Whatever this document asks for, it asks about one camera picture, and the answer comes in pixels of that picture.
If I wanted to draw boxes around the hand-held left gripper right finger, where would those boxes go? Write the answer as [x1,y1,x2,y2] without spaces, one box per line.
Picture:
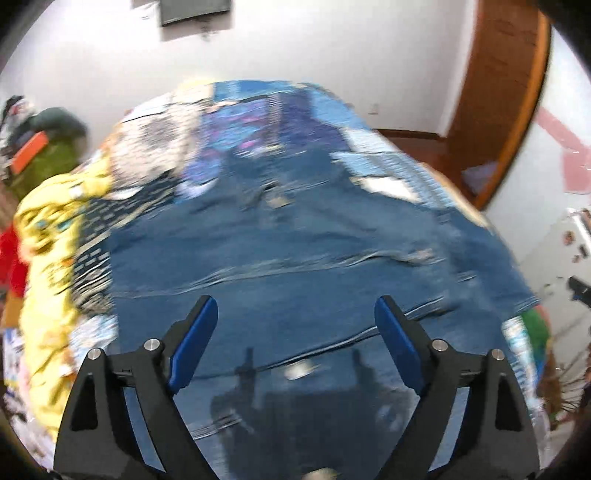
[375,295,541,480]

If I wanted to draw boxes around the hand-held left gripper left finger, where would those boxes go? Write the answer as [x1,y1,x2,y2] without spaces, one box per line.
[53,295,219,480]

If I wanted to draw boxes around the blue denim jeans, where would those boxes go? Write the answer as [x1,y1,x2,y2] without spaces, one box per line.
[99,134,541,480]

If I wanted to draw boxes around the pile of clothes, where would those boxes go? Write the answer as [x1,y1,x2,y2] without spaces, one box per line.
[0,95,38,153]

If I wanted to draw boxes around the yellow printed blanket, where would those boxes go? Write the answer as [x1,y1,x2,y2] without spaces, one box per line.
[14,157,116,439]

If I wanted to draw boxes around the red plush toy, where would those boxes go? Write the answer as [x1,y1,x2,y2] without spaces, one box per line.
[0,228,28,296]

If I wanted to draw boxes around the patchwork printed bedspread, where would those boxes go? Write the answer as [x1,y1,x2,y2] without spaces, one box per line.
[4,78,550,467]

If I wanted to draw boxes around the green patterned cloth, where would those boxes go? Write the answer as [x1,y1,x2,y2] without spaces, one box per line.
[9,138,79,199]

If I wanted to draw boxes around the orange box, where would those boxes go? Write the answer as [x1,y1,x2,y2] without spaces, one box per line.
[11,130,51,174]

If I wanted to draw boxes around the pink sticker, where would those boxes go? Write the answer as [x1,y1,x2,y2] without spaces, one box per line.
[538,106,591,192]

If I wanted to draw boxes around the dark green cushion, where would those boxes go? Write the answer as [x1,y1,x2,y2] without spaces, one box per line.
[32,107,88,139]

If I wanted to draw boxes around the brown wooden door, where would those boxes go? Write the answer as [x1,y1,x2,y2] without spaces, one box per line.
[445,0,552,210]

